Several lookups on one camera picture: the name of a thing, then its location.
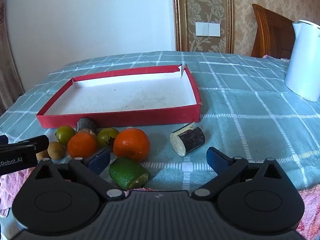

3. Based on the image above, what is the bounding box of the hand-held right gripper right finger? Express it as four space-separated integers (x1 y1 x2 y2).
191 146 288 202

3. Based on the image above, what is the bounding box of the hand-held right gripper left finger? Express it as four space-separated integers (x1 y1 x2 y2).
32 147 125 201

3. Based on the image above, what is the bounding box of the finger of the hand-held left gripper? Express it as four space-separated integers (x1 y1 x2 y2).
14 134 50 153

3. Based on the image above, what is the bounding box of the brown kiwi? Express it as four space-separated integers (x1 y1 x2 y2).
47 141 67 160
36 149 49 162

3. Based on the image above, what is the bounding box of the orange tangerine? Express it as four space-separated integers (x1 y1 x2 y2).
113 128 151 162
67 133 98 159

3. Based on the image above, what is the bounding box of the green tomato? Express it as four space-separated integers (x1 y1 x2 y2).
97 127 120 148
55 126 76 146

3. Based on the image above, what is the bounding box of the green cucumber piece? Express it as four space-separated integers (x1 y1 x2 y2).
109 157 151 190

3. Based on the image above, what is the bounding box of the red cardboard box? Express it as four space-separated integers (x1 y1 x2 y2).
36 64 202 129

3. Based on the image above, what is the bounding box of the patterned beige curtain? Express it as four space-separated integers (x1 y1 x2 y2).
0 0 25 117

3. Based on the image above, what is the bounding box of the pink towel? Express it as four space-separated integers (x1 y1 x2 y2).
0 166 320 240

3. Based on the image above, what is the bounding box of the pink cloth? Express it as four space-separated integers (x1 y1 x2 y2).
262 54 290 61

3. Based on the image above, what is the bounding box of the white electric kettle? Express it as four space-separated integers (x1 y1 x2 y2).
284 19 320 102

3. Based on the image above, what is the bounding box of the wooden headboard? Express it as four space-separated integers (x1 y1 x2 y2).
251 4 297 59

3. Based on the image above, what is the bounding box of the gold framed wallpaper panel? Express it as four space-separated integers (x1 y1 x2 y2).
171 0 234 54

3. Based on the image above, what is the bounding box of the white wall switch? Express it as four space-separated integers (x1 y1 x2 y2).
195 22 221 37

